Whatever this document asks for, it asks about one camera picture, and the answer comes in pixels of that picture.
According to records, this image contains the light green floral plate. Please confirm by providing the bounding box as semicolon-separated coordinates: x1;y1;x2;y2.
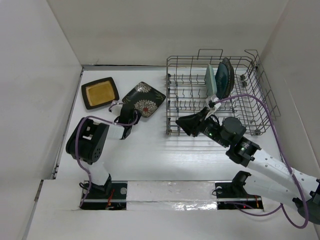
204;64;217;96

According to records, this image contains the round cream plate metallic rim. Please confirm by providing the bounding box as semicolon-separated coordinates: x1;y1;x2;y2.
222;57;235;99

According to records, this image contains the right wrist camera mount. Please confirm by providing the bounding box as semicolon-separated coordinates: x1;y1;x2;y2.
205;94;221;112

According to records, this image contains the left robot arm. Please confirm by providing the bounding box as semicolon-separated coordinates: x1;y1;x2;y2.
65;104;142;199

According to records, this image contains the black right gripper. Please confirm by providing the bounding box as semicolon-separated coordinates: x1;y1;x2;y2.
175;107;230;148

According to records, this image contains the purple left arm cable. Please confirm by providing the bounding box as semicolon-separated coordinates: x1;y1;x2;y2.
74;102;140;208

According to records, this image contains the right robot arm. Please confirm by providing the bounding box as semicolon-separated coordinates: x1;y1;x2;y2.
175;107;320;225

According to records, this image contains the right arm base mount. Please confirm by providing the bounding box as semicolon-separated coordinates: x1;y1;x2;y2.
211;181;264;210

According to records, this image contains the square teal plate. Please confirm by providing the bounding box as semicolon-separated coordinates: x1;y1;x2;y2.
215;62;230;99

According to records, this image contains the grey wire dish rack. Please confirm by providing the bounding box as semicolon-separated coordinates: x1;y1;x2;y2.
166;48;281;136

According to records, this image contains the square yellow brown plate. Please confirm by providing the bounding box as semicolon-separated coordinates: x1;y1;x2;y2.
81;77;120;110

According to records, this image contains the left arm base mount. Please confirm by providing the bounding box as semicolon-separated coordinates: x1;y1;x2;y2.
80;181;128;211

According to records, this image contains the square black floral plate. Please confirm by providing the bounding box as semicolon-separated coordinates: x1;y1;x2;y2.
122;81;166;118

